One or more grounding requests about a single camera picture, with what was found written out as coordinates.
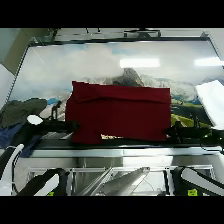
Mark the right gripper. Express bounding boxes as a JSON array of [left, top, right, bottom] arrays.
[[164, 124, 184, 140]]

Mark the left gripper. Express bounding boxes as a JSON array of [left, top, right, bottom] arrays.
[[63, 119, 81, 135]]

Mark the red T-shirt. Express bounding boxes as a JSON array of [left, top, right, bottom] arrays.
[[64, 80, 173, 145]]

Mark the white garment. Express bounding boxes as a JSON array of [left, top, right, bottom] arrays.
[[194, 79, 224, 130]]

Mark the grey-green garment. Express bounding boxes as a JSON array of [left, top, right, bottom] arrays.
[[0, 97, 48, 130]]

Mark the blue garment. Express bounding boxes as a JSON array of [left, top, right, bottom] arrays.
[[0, 122, 43, 158]]

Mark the silver frame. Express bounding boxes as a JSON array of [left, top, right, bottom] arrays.
[[14, 145, 224, 197]]

